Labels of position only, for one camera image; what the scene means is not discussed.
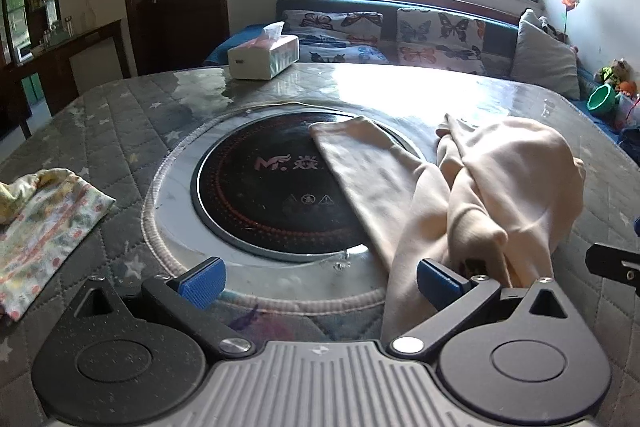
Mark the blue sofa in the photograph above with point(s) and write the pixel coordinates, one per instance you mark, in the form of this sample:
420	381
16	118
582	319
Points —
500	39

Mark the beige garment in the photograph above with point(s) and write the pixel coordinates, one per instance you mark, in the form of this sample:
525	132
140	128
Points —
475	187

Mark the colourful pinwheel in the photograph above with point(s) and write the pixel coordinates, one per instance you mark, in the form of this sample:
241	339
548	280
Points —
569	2

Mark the dark clothes heap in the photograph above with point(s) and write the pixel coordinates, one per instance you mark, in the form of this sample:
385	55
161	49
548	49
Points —
631	139

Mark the grey pillow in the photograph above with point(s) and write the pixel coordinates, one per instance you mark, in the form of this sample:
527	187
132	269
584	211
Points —
545	59

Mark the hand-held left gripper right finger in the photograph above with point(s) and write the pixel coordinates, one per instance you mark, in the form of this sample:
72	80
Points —
440	283

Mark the black white soft toy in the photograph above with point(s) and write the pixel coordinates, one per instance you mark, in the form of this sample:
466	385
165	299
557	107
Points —
542	24

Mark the white tissue box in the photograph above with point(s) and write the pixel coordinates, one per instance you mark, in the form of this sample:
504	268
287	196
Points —
262	54

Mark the butterfly print seat cushion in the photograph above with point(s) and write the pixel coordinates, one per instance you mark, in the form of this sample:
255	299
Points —
345	52

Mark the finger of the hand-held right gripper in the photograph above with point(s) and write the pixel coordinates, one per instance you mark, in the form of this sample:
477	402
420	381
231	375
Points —
612	262

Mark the clear glass bottle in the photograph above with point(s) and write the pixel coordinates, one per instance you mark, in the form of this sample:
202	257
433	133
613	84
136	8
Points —
89	14

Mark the pale chair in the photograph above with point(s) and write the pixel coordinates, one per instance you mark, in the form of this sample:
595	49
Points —
97	67

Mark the floral patterned cloth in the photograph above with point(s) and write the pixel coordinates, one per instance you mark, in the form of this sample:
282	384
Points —
45	227

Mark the orange toy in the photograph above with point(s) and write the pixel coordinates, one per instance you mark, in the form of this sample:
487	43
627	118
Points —
628	87

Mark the round black induction cooker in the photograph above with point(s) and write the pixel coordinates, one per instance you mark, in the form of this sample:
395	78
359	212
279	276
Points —
260	202

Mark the dark wooden sideboard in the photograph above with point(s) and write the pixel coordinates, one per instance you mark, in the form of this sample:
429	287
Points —
45	67

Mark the brown green plush toy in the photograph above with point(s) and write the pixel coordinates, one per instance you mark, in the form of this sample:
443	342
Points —
615	71

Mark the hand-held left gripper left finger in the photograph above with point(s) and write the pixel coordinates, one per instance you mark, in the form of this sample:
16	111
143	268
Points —
202	281

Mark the clear plastic storage box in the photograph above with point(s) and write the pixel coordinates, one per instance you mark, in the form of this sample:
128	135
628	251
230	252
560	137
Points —
629	109

